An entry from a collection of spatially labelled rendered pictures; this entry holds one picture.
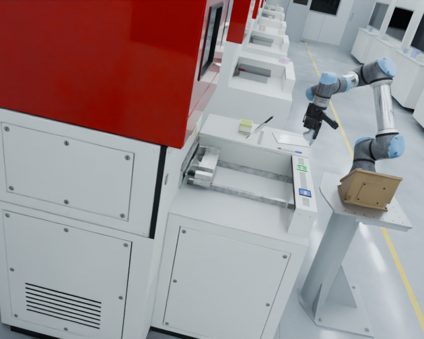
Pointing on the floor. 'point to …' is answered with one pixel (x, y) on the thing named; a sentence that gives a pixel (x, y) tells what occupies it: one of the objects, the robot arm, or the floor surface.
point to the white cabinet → (222, 282)
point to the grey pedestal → (334, 283)
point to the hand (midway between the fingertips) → (311, 143)
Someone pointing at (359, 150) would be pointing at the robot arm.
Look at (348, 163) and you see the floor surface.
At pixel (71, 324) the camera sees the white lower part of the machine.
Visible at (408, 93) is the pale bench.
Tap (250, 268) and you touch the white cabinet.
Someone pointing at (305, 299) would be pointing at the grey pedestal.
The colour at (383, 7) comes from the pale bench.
